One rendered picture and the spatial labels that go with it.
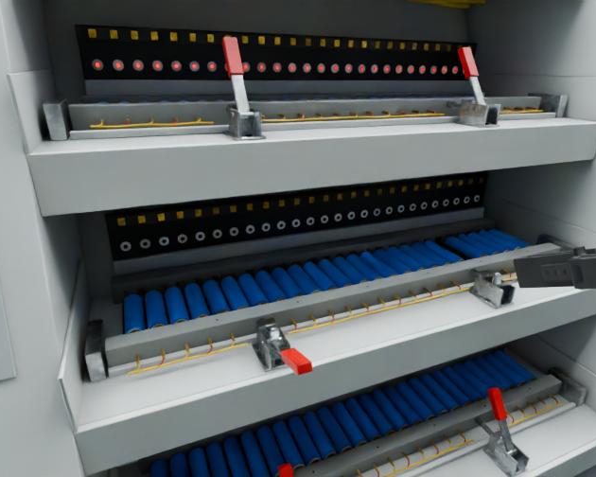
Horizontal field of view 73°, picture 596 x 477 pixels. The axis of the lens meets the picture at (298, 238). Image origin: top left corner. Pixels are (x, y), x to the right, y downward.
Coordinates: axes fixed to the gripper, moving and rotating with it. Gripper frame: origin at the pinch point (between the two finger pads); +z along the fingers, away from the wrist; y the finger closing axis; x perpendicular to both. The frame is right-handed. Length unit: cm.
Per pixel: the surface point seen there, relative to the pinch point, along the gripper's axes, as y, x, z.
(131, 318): -38.1, 2.7, 14.2
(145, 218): -35.5, 13.1, 18.9
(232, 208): -25.8, 13.0, 18.8
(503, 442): 0.2, -20.1, 11.9
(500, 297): -1.0, -2.5, 6.4
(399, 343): -14.7, -4.3, 6.4
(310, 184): -21.4, 11.8, 5.1
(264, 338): -27.5, -0.9, 7.3
